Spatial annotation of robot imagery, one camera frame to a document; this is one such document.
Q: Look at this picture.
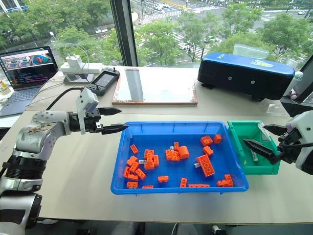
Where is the open grey laptop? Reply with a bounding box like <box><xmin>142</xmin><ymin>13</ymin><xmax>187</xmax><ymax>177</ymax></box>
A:
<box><xmin>0</xmin><ymin>46</ymin><xmax>59</xmax><ymax>117</ymax></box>

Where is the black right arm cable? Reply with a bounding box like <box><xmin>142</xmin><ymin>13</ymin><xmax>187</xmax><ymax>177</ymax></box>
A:
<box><xmin>278</xmin><ymin>142</ymin><xmax>313</xmax><ymax>154</ymax></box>

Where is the white cable on table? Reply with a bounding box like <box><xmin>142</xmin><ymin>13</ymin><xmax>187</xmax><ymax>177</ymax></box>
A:
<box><xmin>25</xmin><ymin>77</ymin><xmax>65</xmax><ymax>106</ymax></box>

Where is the large orange building brick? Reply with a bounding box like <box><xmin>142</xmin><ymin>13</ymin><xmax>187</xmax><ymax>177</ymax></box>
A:
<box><xmin>195</xmin><ymin>154</ymin><xmax>217</xmax><ymax>177</ymax></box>

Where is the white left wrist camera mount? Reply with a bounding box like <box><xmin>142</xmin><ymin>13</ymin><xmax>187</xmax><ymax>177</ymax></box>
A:
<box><xmin>75</xmin><ymin>86</ymin><xmax>100</xmax><ymax>135</ymax></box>

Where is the white power strip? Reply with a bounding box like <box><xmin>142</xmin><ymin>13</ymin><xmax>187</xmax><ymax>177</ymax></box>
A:
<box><xmin>59</xmin><ymin>62</ymin><xmax>104</xmax><ymax>74</ymax></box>

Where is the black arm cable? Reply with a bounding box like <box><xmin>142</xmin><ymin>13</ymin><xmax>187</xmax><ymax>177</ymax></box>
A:
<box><xmin>278</xmin><ymin>142</ymin><xmax>313</xmax><ymax>154</ymax></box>
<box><xmin>45</xmin><ymin>87</ymin><xmax>85</xmax><ymax>110</ymax></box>

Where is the blue plastic tray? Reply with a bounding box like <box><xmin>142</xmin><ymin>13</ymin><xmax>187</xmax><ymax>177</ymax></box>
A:
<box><xmin>110</xmin><ymin>121</ymin><xmax>250</xmax><ymax>195</ymax></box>

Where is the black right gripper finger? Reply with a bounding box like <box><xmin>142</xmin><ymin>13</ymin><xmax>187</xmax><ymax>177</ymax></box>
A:
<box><xmin>264</xmin><ymin>124</ymin><xmax>288</xmax><ymax>136</ymax></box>
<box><xmin>243</xmin><ymin>139</ymin><xmax>281</xmax><ymax>165</ymax></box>

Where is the orange joined brick cluster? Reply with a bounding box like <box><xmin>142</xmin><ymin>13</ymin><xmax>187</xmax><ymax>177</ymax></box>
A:
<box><xmin>216</xmin><ymin>174</ymin><xmax>234</xmax><ymax>188</ymax></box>
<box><xmin>165</xmin><ymin>149</ymin><xmax>181</xmax><ymax>162</ymax></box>

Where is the smartphone with dark screen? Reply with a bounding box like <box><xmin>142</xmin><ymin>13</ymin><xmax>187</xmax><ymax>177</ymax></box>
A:
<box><xmin>63</xmin><ymin>73</ymin><xmax>95</xmax><ymax>85</ymax></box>

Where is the black handheld game console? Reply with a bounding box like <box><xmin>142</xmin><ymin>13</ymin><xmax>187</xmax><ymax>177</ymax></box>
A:
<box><xmin>84</xmin><ymin>66</ymin><xmax>121</xmax><ymax>97</ymax></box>

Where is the white board with wooden frame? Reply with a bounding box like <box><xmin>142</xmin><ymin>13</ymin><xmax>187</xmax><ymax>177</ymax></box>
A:
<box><xmin>112</xmin><ymin>68</ymin><xmax>199</xmax><ymax>107</ymax></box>

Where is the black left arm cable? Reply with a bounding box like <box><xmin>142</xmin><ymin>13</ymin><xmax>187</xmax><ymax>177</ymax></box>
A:
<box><xmin>45</xmin><ymin>87</ymin><xmax>85</xmax><ymax>110</ymax></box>

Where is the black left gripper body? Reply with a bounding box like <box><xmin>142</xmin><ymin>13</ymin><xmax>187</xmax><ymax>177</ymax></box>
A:
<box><xmin>84</xmin><ymin>108</ymin><xmax>102</xmax><ymax>134</ymax></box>

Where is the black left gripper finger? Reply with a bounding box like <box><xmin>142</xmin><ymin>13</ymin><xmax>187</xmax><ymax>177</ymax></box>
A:
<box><xmin>96</xmin><ymin>107</ymin><xmax>122</xmax><ymax>117</ymax></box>
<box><xmin>100</xmin><ymin>124</ymin><xmax>130</xmax><ymax>136</ymax></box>

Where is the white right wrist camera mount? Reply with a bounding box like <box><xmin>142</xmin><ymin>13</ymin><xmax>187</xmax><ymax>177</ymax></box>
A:
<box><xmin>285</xmin><ymin>110</ymin><xmax>313</xmax><ymax>176</ymax></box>

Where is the dark window frame post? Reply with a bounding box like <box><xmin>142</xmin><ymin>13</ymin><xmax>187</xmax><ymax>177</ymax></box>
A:
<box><xmin>109</xmin><ymin>0</ymin><xmax>139</xmax><ymax>67</ymax></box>

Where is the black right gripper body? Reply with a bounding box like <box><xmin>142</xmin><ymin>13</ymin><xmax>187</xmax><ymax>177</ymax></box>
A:
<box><xmin>277</xmin><ymin>128</ymin><xmax>301</xmax><ymax>164</ymax></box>

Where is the black case with blue lid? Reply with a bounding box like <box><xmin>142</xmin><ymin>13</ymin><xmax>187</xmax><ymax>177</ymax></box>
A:
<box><xmin>197</xmin><ymin>51</ymin><xmax>295</xmax><ymax>101</ymax></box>

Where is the orange plastic brick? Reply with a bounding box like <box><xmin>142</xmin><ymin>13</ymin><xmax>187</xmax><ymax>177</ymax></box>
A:
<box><xmin>178</xmin><ymin>145</ymin><xmax>190</xmax><ymax>160</ymax></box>

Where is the dark monitor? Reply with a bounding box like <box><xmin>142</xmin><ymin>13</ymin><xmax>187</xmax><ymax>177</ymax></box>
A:
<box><xmin>279</xmin><ymin>54</ymin><xmax>313</xmax><ymax>118</ymax></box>

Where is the white power adapter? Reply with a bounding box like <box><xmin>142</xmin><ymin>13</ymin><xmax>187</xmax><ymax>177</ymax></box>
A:
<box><xmin>65</xmin><ymin>54</ymin><xmax>83</xmax><ymax>71</ymax></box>

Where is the small white figurine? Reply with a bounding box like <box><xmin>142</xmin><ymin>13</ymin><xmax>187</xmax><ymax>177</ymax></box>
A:
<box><xmin>290</xmin><ymin>71</ymin><xmax>304</xmax><ymax>100</ymax></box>

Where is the green plastic bin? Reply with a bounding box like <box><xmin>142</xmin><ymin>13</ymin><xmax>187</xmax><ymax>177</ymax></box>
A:
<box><xmin>227</xmin><ymin>120</ymin><xmax>281</xmax><ymax>176</ymax></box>

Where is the white charging cable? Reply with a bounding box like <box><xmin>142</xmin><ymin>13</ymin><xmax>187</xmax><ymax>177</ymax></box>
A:
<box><xmin>64</xmin><ymin>43</ymin><xmax>90</xmax><ymax>71</ymax></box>

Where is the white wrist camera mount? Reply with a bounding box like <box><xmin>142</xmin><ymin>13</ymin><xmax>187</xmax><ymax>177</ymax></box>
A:
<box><xmin>75</xmin><ymin>86</ymin><xmax>100</xmax><ymax>135</ymax></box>
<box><xmin>285</xmin><ymin>110</ymin><xmax>313</xmax><ymax>176</ymax></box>

